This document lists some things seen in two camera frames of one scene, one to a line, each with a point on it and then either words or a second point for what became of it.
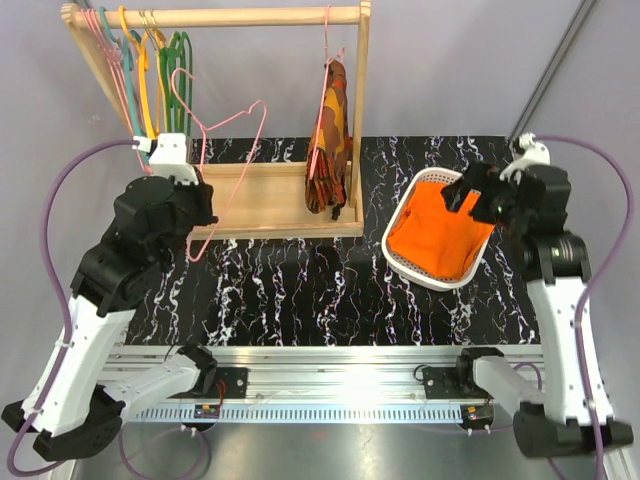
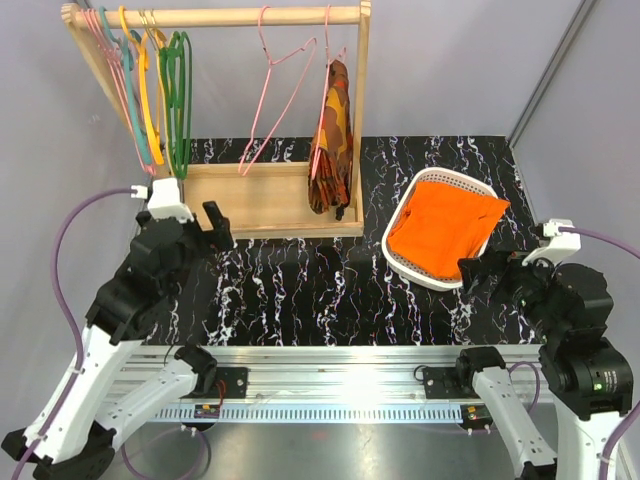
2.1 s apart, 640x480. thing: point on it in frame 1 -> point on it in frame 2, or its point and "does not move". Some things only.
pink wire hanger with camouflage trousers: (328, 59) does not move
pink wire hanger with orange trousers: (202, 149) -> (283, 77)
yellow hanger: (141, 44) does not move
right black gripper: (479, 176) -> (475, 269)
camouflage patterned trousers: (329, 160) does not move
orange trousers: (428, 235) does not move
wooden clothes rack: (252, 200) does not move
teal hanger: (127, 44) does not move
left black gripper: (204, 193) -> (219, 237)
